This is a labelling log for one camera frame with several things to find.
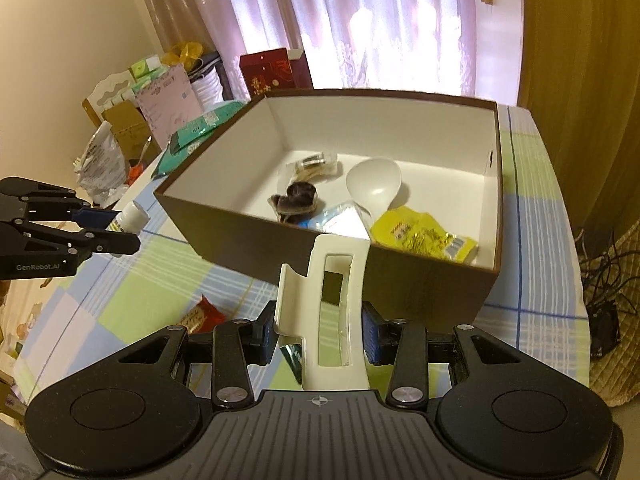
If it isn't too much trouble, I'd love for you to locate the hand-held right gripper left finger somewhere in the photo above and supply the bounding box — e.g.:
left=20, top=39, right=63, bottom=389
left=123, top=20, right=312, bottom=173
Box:
left=117, top=301, right=277, bottom=411

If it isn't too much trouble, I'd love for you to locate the white hair claw clip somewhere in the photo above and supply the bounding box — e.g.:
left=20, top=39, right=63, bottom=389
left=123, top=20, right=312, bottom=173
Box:
left=276, top=234, right=372, bottom=392

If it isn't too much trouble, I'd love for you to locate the small white bottle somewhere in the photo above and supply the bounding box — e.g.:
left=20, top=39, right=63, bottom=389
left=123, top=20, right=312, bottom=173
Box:
left=107, top=201, right=151, bottom=258

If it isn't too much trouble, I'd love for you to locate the brown cardboard box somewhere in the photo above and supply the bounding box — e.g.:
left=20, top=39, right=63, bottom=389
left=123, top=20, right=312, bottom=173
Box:
left=152, top=88, right=501, bottom=341

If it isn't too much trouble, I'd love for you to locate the clear packet of dark snack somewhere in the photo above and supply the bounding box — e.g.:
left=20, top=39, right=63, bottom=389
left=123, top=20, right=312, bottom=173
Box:
left=269, top=182, right=326, bottom=223

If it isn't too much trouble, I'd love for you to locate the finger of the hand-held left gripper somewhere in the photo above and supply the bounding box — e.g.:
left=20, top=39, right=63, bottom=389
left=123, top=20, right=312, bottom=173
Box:
left=20, top=179, right=120, bottom=229
left=15, top=221, right=142, bottom=257

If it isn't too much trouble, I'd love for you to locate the white plastic rice spoon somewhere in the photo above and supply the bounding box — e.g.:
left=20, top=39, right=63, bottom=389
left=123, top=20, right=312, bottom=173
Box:
left=346, top=157, right=408, bottom=221

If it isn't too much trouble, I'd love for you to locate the clear packet with black items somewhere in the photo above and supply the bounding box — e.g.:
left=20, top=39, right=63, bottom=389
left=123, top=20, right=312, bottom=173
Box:
left=286, top=152, right=345, bottom=181

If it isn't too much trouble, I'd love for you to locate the red snack packet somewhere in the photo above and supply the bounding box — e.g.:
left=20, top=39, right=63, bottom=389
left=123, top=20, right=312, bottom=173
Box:
left=177, top=294, right=228, bottom=335

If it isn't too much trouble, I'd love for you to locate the red gift box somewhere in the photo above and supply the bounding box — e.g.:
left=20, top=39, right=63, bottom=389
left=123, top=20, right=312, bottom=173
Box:
left=239, top=49, right=313, bottom=103

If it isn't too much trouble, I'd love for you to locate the golden brown drape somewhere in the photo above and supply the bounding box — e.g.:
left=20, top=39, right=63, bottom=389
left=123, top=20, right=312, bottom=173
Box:
left=131, top=0, right=221, bottom=56
left=517, top=0, right=640, bottom=241

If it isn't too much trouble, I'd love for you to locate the white printed plastic bag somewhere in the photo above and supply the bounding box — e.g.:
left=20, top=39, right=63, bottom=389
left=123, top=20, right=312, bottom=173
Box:
left=74, top=121, right=132, bottom=208

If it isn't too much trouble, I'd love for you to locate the green and white carton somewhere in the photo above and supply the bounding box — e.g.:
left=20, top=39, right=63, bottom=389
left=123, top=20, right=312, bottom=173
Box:
left=129, top=55, right=168, bottom=86

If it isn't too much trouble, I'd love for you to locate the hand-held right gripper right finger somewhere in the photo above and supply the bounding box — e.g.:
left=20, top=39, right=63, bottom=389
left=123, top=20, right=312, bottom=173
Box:
left=361, top=301, right=526, bottom=408

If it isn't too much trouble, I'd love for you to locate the white ribbed object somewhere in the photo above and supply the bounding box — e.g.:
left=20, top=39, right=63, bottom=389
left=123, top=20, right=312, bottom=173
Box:
left=192, top=67, right=224, bottom=111

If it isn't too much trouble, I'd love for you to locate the yellow snack packet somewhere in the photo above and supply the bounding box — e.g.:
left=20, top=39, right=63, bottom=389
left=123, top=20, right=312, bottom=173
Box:
left=369, top=205, right=480, bottom=262

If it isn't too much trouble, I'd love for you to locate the sheer pink curtain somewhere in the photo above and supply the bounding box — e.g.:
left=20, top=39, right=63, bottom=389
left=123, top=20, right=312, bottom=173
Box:
left=192, top=0, right=478, bottom=103

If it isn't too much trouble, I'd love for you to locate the brown cardboard carton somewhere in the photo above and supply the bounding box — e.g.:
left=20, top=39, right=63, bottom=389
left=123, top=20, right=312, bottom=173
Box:
left=102, top=100, right=161, bottom=161

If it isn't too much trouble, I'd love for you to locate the black cable bundle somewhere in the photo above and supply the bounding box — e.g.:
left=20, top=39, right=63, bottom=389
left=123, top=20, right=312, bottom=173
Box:
left=575, top=227, right=623, bottom=356

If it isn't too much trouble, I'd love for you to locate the pink paper sheet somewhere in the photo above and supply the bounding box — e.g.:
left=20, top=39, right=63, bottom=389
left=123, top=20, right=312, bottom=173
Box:
left=135, top=65, right=202, bottom=146

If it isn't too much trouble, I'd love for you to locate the clear-wrapped white tissue pack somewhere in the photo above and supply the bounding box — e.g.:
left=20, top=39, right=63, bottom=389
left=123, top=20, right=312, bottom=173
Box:
left=300, top=200, right=373, bottom=241

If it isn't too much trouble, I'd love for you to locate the yellow plastic bag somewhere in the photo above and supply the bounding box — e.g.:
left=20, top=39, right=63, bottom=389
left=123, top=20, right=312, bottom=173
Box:
left=161, top=41, right=205, bottom=71

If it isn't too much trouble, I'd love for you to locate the dark green packet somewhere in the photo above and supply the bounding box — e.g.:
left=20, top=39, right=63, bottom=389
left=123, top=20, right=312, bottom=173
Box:
left=280, top=342, right=306, bottom=386

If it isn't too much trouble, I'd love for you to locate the green wipes packet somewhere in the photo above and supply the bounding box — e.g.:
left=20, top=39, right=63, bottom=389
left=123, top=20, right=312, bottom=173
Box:
left=151, top=147, right=203, bottom=179
left=167, top=100, right=249, bottom=157

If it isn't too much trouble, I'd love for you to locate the white carved chair back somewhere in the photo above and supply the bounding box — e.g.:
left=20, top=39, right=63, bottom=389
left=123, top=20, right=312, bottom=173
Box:
left=82, top=72, right=136, bottom=126

